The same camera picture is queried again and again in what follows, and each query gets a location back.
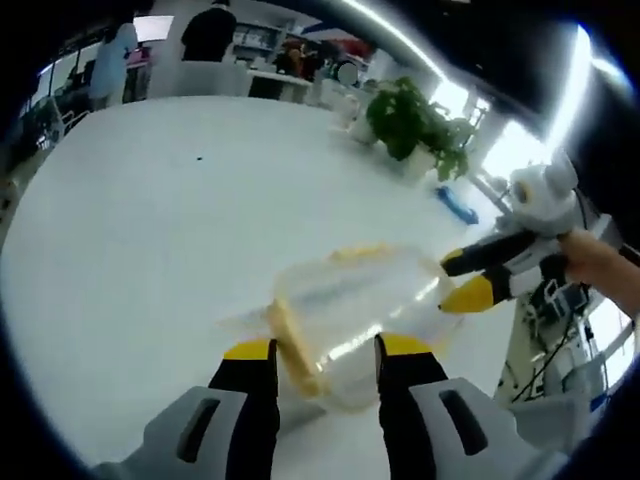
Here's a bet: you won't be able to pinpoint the long ceiling light strip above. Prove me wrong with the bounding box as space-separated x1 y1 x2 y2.
342 0 455 89

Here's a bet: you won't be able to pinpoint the person's right hand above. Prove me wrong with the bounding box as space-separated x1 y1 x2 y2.
559 230 625 287

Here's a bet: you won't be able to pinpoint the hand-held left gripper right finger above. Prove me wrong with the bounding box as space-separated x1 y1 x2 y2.
373 332 554 480

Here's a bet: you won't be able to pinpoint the equipment under table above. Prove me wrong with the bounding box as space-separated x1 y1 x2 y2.
498 279 619 404

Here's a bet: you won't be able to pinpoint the bright curved ceiling light strip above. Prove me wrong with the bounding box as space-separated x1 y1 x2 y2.
542 23 594 164

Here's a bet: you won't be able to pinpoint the clear plastic container yellow buckles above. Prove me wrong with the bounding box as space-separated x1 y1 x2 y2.
217 241 466 414

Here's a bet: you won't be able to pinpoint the wall screen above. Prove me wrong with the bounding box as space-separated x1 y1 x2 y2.
133 14 175 43

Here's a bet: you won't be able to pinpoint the blue flat object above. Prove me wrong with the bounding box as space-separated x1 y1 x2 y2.
435 184 480 225

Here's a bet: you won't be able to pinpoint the white office chair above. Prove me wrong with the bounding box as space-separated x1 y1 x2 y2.
46 96 92 137

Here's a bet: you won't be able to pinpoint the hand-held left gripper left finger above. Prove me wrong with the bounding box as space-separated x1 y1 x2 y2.
92 337 281 480

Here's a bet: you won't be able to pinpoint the green potted plant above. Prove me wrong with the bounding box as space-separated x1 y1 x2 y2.
366 76 477 182

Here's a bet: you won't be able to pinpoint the white counter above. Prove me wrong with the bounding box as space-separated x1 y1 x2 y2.
151 61 322 105

